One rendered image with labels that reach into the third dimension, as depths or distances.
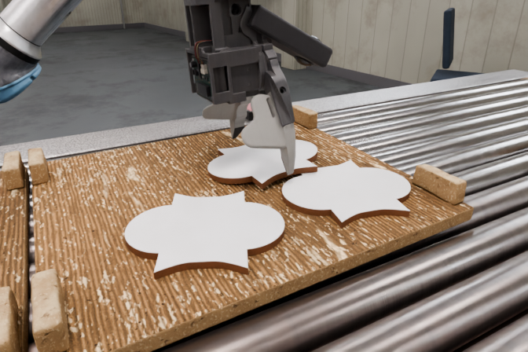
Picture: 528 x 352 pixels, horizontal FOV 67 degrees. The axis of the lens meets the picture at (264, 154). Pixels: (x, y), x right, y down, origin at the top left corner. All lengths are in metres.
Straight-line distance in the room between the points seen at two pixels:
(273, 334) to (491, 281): 0.19
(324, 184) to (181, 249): 0.18
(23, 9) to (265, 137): 0.61
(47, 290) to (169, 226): 0.12
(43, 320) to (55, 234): 0.15
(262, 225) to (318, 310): 0.09
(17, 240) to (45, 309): 0.14
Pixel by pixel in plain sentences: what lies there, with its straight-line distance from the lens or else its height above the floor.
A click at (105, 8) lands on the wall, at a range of 11.45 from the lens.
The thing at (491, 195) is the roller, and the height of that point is 0.92.
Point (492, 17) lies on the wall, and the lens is 4.25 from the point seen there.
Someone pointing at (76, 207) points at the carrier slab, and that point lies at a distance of 0.47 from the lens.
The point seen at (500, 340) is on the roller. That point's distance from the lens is 0.36.
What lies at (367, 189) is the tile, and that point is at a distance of 0.45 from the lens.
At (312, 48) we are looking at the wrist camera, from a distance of 0.48.
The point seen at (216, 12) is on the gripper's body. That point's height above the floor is 1.13.
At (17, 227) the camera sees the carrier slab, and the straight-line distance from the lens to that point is 0.46.
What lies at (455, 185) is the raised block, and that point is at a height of 0.96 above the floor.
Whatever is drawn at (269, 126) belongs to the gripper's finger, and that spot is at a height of 1.01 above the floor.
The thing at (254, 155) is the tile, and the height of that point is 0.95.
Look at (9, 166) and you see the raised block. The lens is 0.53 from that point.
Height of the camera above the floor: 1.16
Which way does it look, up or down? 24 degrees down
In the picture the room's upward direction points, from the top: straight up
